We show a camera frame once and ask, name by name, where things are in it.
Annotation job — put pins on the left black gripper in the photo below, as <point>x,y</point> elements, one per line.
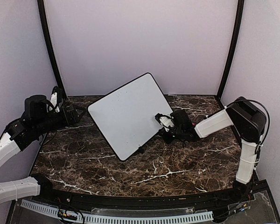
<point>72,114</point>

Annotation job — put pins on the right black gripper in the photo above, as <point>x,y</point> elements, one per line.
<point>167,139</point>

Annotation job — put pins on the white whiteboard with black frame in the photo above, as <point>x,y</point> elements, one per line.
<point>126,116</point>

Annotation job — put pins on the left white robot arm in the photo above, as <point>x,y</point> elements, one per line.
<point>40,116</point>

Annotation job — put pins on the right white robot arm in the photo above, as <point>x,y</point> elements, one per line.
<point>249,118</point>

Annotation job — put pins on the black whiteboard stand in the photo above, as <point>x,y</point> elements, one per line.
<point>141,150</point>

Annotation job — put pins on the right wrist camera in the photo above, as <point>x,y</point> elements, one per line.
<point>164,120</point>

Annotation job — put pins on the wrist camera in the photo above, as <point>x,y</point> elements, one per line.
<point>164,120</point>
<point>56,99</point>

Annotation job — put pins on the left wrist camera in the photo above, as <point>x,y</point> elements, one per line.
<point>56,99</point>

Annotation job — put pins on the white slotted cable duct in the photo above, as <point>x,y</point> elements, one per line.
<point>112,216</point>

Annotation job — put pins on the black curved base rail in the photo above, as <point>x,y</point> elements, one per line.
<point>208,201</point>

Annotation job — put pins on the left black frame post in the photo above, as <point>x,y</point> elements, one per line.
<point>49,46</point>

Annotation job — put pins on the black frame post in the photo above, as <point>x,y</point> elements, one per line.
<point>232,48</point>
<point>49,46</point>

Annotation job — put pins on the right black frame post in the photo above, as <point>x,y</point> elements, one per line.
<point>232,48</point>

